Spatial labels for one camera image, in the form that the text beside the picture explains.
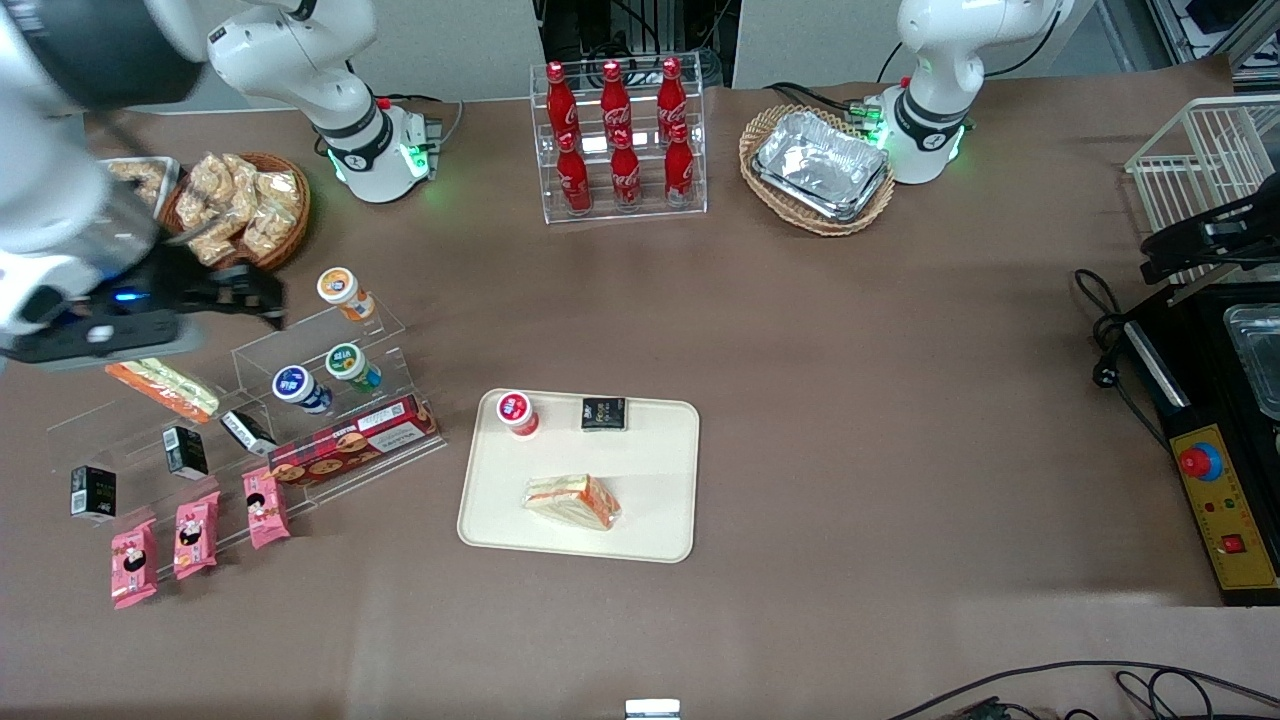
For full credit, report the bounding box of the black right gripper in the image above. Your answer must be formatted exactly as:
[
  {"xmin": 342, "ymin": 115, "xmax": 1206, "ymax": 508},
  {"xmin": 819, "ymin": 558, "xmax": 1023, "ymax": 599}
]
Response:
[{"xmin": 95, "ymin": 246, "xmax": 287, "ymax": 330}]

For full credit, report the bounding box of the triangle sandwich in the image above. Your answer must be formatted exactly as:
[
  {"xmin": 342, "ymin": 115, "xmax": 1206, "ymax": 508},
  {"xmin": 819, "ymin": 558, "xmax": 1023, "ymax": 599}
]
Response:
[
  {"xmin": 523, "ymin": 473, "xmax": 623, "ymax": 531},
  {"xmin": 105, "ymin": 357, "xmax": 221, "ymax": 424}
]

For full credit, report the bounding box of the beige plastic tray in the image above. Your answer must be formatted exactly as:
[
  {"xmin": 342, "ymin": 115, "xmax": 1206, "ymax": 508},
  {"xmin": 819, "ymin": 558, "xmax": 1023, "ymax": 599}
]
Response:
[{"xmin": 457, "ymin": 388, "xmax": 701, "ymax": 564}]

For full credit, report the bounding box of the aluminium foil tray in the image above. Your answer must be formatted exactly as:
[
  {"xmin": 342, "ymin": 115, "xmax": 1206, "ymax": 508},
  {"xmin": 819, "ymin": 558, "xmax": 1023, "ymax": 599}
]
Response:
[{"xmin": 751, "ymin": 110, "xmax": 891, "ymax": 223}]

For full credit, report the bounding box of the steel machine tray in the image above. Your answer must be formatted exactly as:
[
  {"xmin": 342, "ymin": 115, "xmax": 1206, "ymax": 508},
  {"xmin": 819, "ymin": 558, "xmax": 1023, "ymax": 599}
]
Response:
[{"xmin": 1222, "ymin": 304, "xmax": 1280, "ymax": 421}]

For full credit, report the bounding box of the clear acrylic step stand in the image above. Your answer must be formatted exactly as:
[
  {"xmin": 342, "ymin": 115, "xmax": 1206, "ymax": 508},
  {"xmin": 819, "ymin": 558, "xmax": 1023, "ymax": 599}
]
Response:
[{"xmin": 45, "ymin": 298, "xmax": 449, "ymax": 561}]

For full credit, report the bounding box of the brown wicker basket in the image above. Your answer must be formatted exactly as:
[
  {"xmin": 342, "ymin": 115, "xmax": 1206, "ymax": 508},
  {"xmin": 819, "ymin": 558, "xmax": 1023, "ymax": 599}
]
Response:
[{"xmin": 160, "ymin": 152, "xmax": 312, "ymax": 274}]

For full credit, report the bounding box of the orange lid cup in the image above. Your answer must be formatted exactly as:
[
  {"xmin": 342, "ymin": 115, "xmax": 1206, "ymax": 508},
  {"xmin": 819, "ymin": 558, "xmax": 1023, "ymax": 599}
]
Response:
[{"xmin": 316, "ymin": 266, "xmax": 377, "ymax": 323}]

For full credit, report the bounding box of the blue lid cup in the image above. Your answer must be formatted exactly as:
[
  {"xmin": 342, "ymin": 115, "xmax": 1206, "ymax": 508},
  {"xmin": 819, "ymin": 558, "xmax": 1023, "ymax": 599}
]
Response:
[{"xmin": 272, "ymin": 365, "xmax": 334, "ymax": 415}]

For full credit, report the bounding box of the green lid cup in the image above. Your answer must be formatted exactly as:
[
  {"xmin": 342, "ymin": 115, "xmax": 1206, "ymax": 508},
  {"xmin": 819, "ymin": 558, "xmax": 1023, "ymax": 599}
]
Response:
[{"xmin": 325, "ymin": 342, "xmax": 384, "ymax": 393}]

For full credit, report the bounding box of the small black box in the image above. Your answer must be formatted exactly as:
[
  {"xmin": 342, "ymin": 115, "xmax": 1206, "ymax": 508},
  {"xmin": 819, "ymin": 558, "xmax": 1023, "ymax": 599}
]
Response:
[
  {"xmin": 219, "ymin": 408, "xmax": 278, "ymax": 458},
  {"xmin": 162, "ymin": 426, "xmax": 210, "ymax": 479},
  {"xmin": 70, "ymin": 468, "xmax": 118, "ymax": 524}
]

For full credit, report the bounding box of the white rectangular bin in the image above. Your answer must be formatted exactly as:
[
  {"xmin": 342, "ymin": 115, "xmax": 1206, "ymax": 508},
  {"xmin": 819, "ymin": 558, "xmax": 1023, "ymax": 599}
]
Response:
[{"xmin": 100, "ymin": 157, "xmax": 181, "ymax": 219}]

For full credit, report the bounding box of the clear bag of rice crisps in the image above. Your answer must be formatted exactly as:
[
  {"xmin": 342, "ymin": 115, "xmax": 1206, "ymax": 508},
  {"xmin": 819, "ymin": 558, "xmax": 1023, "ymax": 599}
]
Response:
[{"xmin": 108, "ymin": 160, "xmax": 168, "ymax": 209}]

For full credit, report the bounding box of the red plaid cookie box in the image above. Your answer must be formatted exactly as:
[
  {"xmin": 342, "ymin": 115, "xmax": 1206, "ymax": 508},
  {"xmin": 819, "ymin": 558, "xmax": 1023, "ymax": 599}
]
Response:
[{"xmin": 267, "ymin": 394, "xmax": 441, "ymax": 488}]

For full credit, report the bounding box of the pink snack packet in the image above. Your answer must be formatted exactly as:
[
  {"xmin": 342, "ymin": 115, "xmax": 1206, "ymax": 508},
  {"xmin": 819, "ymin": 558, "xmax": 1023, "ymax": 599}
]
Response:
[
  {"xmin": 110, "ymin": 519, "xmax": 159, "ymax": 610},
  {"xmin": 243, "ymin": 466, "xmax": 292, "ymax": 551},
  {"xmin": 173, "ymin": 490, "xmax": 221, "ymax": 581}
]

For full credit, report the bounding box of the red lid cup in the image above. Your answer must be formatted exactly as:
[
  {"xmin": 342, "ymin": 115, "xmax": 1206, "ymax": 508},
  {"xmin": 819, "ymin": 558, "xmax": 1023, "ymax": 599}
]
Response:
[{"xmin": 496, "ymin": 390, "xmax": 542, "ymax": 439}]

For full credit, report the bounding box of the red cola bottle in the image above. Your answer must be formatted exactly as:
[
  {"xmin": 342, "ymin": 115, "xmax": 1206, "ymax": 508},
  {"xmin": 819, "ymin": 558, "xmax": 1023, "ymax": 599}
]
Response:
[
  {"xmin": 600, "ymin": 61, "xmax": 633, "ymax": 139},
  {"xmin": 556, "ymin": 133, "xmax": 593, "ymax": 214},
  {"xmin": 664, "ymin": 122, "xmax": 696, "ymax": 204},
  {"xmin": 545, "ymin": 62, "xmax": 581, "ymax": 141},
  {"xmin": 657, "ymin": 57, "xmax": 689, "ymax": 133},
  {"xmin": 610, "ymin": 130, "xmax": 642, "ymax": 209}
]

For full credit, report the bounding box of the clear acrylic bottle rack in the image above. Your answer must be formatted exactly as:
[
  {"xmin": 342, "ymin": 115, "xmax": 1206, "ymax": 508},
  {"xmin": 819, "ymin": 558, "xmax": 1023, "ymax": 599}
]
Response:
[{"xmin": 529, "ymin": 52, "xmax": 709, "ymax": 225}]

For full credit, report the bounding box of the light wicker basket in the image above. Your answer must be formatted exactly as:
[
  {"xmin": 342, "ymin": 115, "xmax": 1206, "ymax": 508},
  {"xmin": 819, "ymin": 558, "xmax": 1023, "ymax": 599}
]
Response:
[{"xmin": 739, "ymin": 104, "xmax": 897, "ymax": 237}]

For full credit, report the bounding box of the black sealing machine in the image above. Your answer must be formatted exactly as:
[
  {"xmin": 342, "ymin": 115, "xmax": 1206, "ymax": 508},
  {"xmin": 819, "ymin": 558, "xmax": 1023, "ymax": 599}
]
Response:
[{"xmin": 1120, "ymin": 195, "xmax": 1280, "ymax": 607}]

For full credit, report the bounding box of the red emergency button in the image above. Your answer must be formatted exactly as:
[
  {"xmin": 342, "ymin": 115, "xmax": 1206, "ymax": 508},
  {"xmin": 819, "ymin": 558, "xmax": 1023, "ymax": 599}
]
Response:
[{"xmin": 1178, "ymin": 442, "xmax": 1224, "ymax": 483}]

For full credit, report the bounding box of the yellow control panel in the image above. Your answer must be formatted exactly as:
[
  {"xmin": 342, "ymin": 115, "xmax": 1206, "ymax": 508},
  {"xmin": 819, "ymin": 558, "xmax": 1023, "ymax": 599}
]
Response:
[{"xmin": 1168, "ymin": 425, "xmax": 1280, "ymax": 593}]

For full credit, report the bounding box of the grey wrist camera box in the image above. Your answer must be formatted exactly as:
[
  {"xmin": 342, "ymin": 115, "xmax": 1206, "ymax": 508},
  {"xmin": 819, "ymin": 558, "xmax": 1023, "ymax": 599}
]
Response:
[{"xmin": 0, "ymin": 310, "xmax": 207, "ymax": 367}]

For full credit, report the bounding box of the grey base cable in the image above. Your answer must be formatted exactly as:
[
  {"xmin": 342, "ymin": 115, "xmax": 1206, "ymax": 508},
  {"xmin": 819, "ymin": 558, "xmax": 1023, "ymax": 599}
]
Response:
[{"xmin": 375, "ymin": 90, "xmax": 467, "ymax": 153}]

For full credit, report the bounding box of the black base cable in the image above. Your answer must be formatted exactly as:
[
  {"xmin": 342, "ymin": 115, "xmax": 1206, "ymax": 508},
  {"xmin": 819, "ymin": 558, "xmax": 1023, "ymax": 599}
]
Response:
[{"xmin": 765, "ymin": 82, "xmax": 873, "ymax": 126}]

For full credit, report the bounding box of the black power cable with plug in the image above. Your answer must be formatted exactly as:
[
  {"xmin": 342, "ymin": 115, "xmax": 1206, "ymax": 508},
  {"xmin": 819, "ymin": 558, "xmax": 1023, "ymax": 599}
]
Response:
[{"xmin": 1073, "ymin": 268, "xmax": 1173, "ymax": 443}]

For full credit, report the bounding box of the black floor cable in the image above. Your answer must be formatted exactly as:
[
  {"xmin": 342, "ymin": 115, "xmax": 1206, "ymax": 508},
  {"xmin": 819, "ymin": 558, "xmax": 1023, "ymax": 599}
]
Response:
[{"xmin": 885, "ymin": 659, "xmax": 1280, "ymax": 720}]

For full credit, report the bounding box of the white wire rack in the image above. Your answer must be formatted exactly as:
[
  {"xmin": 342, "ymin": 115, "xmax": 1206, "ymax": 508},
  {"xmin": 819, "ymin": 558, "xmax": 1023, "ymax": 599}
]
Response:
[{"xmin": 1124, "ymin": 95, "xmax": 1280, "ymax": 286}]

